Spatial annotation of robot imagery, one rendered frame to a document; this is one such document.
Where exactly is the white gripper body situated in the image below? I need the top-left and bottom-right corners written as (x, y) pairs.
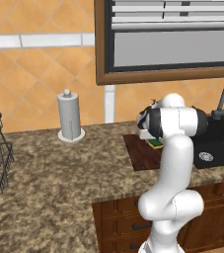
top-left (139, 128), bottom-right (156, 141)

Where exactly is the green and yellow sponge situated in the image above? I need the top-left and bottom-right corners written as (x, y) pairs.
top-left (147, 138), bottom-right (164, 150)

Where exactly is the dark brown cutting board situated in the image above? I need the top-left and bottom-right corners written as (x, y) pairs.
top-left (122, 132), bottom-right (166, 172)

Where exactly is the brown drawer front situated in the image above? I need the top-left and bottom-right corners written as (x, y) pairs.
top-left (113, 196), bottom-right (144, 213)
top-left (113, 234), bottom-right (151, 253)
top-left (114, 212), bottom-right (155, 235)

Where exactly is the black sink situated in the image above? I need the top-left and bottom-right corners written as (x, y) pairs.
top-left (190, 112), bottom-right (224, 170)

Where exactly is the white paper towel holder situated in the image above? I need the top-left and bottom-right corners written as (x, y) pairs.
top-left (56, 88), bottom-right (86, 143)

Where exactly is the brown framed window with blinds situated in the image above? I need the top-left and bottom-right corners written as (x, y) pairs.
top-left (94, 0), bottom-right (224, 86)

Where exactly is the brown cupboard door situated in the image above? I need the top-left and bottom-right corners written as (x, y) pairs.
top-left (178, 201), bottom-right (224, 252)

